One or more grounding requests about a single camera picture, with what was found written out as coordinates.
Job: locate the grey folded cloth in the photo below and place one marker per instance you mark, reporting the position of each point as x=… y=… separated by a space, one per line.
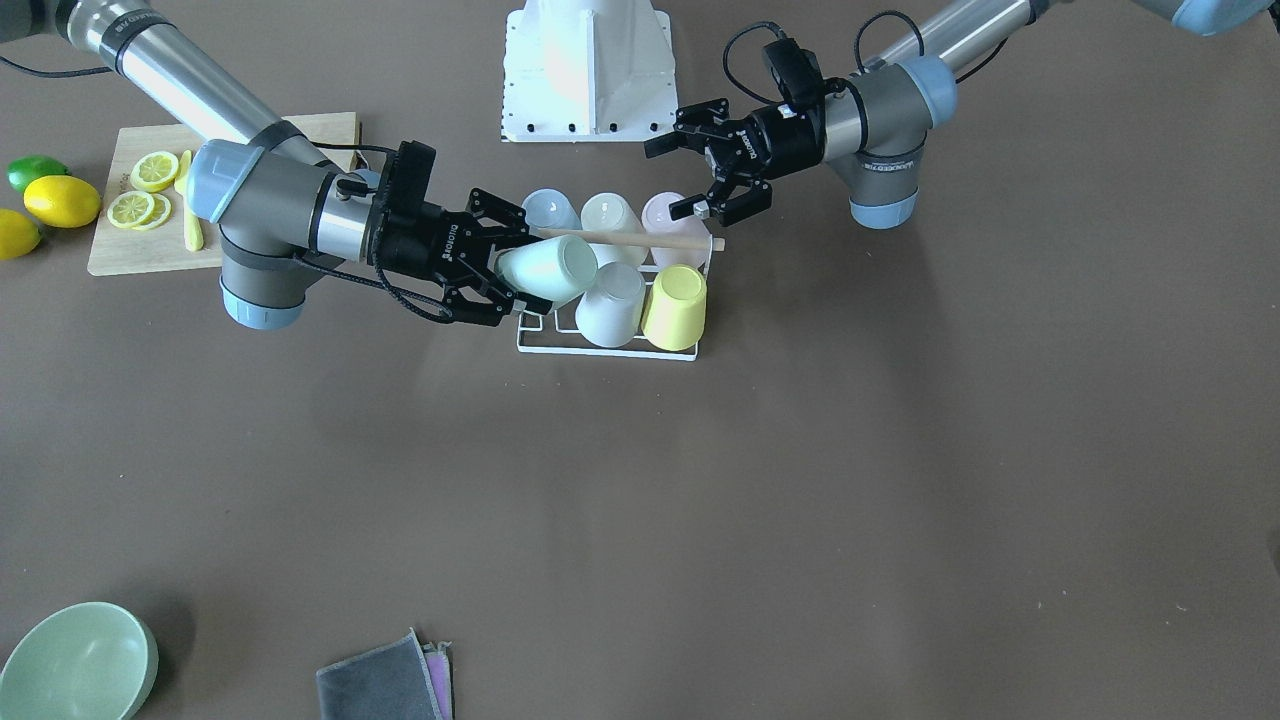
x=407 y=679

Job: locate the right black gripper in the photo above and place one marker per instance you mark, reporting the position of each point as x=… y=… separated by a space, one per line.
x=412 y=249

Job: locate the yellow plastic knife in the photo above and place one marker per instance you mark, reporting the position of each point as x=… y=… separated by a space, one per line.
x=193 y=234

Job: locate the cream white cup on rack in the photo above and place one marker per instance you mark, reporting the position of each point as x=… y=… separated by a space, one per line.
x=609 y=212

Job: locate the lemon slice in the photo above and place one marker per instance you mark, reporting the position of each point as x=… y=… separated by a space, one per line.
x=154 y=172
x=139 y=210

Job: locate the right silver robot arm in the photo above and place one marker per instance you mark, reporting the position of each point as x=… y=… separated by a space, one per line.
x=287 y=213

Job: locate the green lime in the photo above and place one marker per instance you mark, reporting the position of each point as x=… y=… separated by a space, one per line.
x=23 y=171

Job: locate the yellow cup on rack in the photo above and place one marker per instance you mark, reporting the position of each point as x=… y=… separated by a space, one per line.
x=676 y=310

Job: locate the white cup holder rack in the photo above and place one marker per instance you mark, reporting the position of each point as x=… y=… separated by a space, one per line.
x=557 y=334

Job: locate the yellow lemon near board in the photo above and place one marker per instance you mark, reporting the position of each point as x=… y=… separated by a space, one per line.
x=19 y=235

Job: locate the light blue cup on rack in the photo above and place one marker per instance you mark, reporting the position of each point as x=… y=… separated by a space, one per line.
x=547 y=209

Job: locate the mint green plastic cup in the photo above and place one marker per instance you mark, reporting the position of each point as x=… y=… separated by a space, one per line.
x=559 y=269

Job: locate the pink plastic cup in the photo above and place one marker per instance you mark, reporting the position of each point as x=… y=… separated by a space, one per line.
x=657 y=220

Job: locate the yellow lemon near scoop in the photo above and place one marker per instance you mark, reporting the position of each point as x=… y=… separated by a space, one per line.
x=62 y=201

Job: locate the grey cup on rack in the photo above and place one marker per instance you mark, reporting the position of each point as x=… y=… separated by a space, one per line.
x=609 y=313

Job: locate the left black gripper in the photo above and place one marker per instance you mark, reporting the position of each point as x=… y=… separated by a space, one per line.
x=773 y=141

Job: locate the mint green bowl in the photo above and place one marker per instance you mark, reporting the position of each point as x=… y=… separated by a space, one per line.
x=93 y=660

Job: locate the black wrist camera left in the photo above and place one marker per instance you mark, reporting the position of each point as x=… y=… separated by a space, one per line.
x=796 y=73

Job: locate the wooden cutting board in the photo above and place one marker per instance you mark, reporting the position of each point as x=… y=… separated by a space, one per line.
x=119 y=251

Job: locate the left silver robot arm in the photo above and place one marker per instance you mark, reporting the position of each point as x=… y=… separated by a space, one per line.
x=870 y=127

